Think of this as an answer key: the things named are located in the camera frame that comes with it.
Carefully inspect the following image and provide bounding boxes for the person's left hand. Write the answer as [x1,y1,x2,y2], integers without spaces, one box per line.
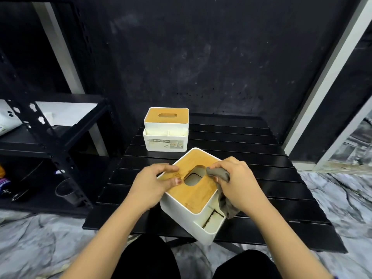
[123,163,183,215]

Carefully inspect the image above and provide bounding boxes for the person's right hand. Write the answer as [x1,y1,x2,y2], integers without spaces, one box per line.
[208,156,275,220]

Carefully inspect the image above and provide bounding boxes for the grey cleaning cloth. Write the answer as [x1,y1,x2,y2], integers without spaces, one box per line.
[205,167,241,220]

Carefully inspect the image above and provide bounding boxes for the person's left forearm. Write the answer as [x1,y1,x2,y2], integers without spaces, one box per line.
[59,201,146,279]

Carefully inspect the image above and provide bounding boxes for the person's right forearm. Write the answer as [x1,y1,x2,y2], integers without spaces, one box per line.
[251,205,335,279]

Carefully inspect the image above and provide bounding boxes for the person's black trousers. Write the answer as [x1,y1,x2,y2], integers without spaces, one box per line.
[110,234,282,279]

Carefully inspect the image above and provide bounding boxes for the grey metal cup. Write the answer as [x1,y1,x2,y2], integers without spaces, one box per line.
[55,178,85,207]

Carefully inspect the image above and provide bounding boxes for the black metal shelf rack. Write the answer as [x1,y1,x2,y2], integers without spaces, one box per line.
[0,0,112,215]

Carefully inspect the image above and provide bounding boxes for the white board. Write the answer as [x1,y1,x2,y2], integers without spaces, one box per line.
[35,101,99,127]

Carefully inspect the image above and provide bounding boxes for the purple snack packet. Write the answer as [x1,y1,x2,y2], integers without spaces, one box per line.
[0,178,12,198]

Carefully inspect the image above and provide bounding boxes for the white handheld controller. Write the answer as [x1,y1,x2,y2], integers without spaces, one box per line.
[0,99,23,137]

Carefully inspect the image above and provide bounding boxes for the black table leg frame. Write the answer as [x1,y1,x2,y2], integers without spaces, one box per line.
[165,236,245,255]

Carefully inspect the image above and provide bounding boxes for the white door frame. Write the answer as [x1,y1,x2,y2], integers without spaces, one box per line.
[282,0,372,172]

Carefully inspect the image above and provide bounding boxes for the white frame post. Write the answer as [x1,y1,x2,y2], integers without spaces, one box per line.
[32,1,110,157]

